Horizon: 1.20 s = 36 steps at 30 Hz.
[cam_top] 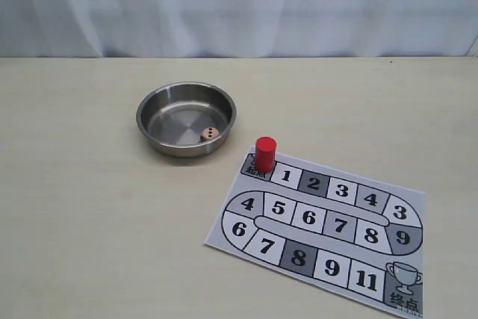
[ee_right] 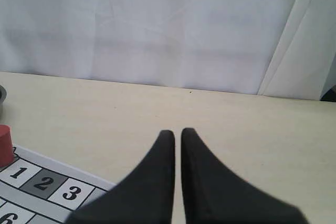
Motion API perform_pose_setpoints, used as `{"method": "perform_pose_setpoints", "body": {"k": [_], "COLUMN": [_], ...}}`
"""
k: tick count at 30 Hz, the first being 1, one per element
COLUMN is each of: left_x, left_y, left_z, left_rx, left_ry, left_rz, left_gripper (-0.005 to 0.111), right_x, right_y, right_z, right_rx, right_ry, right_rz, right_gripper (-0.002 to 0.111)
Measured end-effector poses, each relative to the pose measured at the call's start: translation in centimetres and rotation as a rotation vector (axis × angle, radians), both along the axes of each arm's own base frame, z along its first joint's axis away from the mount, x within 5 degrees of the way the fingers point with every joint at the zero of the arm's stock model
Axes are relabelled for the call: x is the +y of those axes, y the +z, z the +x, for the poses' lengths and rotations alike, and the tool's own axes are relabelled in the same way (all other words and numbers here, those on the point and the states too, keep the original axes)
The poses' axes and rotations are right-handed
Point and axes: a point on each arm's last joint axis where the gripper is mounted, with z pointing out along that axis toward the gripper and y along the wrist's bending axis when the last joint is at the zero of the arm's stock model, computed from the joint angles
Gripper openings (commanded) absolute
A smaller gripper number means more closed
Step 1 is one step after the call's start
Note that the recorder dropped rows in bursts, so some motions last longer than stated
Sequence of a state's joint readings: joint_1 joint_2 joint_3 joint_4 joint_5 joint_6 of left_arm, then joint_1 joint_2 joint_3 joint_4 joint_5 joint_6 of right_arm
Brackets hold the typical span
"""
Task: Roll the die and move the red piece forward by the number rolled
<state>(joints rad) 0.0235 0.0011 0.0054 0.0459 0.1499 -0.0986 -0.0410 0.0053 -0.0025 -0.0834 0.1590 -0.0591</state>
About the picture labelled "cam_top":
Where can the stainless steel round bowl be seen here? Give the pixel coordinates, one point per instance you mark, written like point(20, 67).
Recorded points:
point(172, 118)

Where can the beige wooden die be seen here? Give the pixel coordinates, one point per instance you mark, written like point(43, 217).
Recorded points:
point(208, 134)

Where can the printed paper game board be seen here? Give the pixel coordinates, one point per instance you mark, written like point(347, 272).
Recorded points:
point(341, 232)

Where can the white background curtain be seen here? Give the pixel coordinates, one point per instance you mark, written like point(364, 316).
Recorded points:
point(237, 28)

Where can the red cylinder game piece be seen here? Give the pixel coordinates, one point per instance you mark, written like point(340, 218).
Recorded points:
point(265, 152)

